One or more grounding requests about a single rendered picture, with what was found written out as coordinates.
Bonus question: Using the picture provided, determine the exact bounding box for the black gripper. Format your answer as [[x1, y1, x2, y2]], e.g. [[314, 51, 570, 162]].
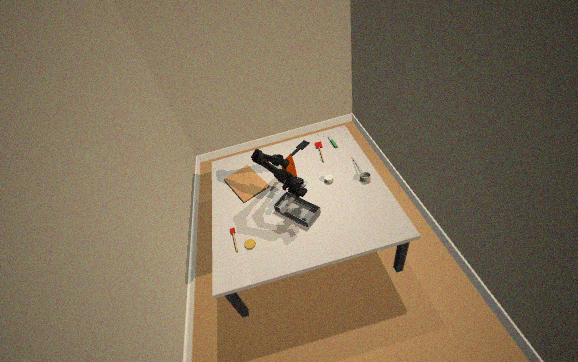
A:
[[282, 184, 308, 198]]

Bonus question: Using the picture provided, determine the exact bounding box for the grey roasting tin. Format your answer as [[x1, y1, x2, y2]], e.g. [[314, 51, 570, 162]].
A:
[[273, 191, 321, 227]]

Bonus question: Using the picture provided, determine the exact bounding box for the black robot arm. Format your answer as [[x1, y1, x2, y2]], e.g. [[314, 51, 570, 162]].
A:
[[251, 149, 304, 190]]

